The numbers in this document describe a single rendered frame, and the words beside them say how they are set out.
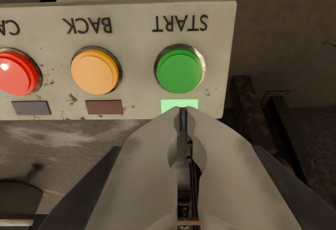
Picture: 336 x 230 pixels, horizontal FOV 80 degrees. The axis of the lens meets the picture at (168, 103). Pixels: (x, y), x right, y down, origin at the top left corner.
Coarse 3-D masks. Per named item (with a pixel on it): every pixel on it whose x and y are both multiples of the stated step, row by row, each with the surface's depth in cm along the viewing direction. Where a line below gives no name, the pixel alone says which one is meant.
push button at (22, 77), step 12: (0, 60) 17; (12, 60) 17; (24, 60) 18; (0, 72) 18; (12, 72) 18; (24, 72) 18; (36, 72) 18; (0, 84) 18; (12, 84) 18; (24, 84) 18; (36, 84) 19
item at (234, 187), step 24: (192, 120) 11; (216, 120) 10; (192, 144) 10; (216, 144) 9; (240, 144) 9; (216, 168) 8; (240, 168) 8; (264, 168) 8; (216, 192) 7; (240, 192) 7; (264, 192) 7; (216, 216) 6; (240, 216) 6; (264, 216) 6; (288, 216) 6
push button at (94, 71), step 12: (84, 60) 17; (96, 60) 17; (108, 60) 17; (72, 72) 18; (84, 72) 17; (96, 72) 17; (108, 72) 17; (84, 84) 18; (96, 84) 18; (108, 84) 18
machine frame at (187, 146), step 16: (224, 112) 115; (304, 112) 113; (320, 112) 112; (272, 128) 107; (304, 128) 106; (320, 128) 106; (320, 144) 100; (192, 160) 132; (288, 160) 95; (320, 160) 95; (192, 176) 126; (320, 176) 90; (192, 192) 140; (192, 208) 134
